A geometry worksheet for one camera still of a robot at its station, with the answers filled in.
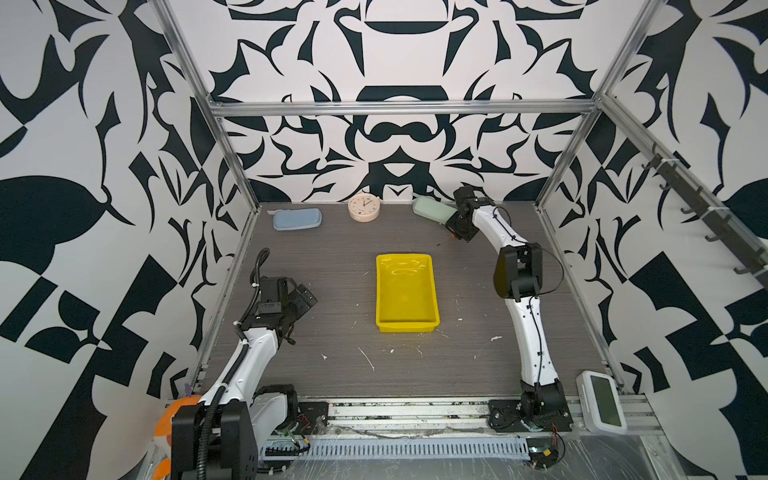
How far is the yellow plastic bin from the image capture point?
886mm

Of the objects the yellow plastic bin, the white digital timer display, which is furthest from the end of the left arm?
the white digital timer display

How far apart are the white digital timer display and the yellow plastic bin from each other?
0.40m

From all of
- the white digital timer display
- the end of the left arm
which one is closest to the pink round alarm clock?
the end of the left arm

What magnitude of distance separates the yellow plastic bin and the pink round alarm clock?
21 cm

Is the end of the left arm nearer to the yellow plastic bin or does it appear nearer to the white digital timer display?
the yellow plastic bin

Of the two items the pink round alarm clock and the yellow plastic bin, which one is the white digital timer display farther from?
the pink round alarm clock

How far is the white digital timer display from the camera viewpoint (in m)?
0.71

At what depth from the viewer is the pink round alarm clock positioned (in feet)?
3.82

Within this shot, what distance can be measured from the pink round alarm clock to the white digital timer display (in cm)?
81

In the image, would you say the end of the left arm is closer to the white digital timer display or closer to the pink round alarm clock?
the pink round alarm clock
